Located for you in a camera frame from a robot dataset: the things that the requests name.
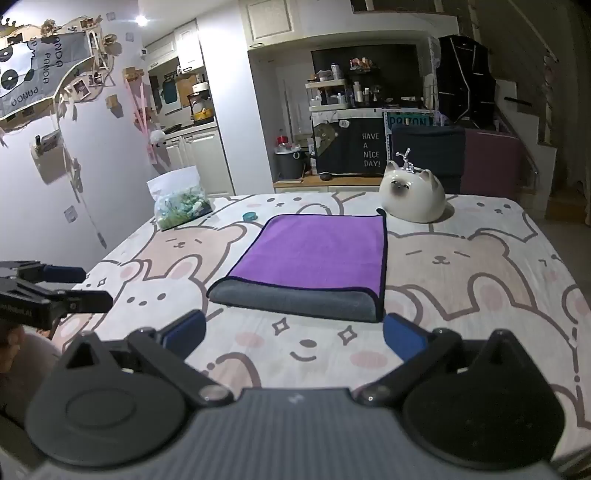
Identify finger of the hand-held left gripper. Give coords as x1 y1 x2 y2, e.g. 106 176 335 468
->
44 289 114 315
0 261 88 284

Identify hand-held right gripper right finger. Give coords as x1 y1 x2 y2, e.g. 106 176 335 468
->
359 313 541 408

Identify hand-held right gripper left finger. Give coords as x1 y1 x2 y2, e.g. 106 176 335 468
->
60 310 233 408

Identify purple and grey towel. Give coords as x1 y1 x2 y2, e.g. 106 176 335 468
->
206 210 389 323

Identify bear printed tablecloth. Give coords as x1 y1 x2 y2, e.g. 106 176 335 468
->
50 191 591 464

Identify clear plastic bag of trinkets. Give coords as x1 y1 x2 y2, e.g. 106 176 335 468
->
147 167 214 232

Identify white ceramic cat figure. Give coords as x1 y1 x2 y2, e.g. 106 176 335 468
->
379 148 447 224

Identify white kitchen cabinets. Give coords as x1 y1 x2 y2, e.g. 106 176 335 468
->
141 18 236 197

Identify dark blue chair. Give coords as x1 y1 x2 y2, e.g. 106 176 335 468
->
391 124 467 195

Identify grey trash bin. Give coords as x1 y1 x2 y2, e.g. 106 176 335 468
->
276 147 308 181

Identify black cabinet cover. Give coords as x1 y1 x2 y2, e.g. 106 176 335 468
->
311 113 387 175

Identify mauve chair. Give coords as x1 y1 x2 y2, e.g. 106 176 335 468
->
461 128 528 200

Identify yellow pot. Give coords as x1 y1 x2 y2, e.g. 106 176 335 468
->
191 98 216 126

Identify blue printed sign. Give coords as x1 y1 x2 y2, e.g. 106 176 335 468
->
383 110 435 131

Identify staircase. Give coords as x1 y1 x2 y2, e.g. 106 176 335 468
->
496 46 591 220

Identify white storage rack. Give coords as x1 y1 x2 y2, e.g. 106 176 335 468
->
305 78 350 112

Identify black hanging jacket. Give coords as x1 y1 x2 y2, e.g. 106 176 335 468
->
436 34 498 131

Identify wall-mounted organizer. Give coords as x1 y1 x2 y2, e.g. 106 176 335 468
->
30 130 66 186

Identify panda wall poster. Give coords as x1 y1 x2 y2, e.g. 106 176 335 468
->
0 15 122 126

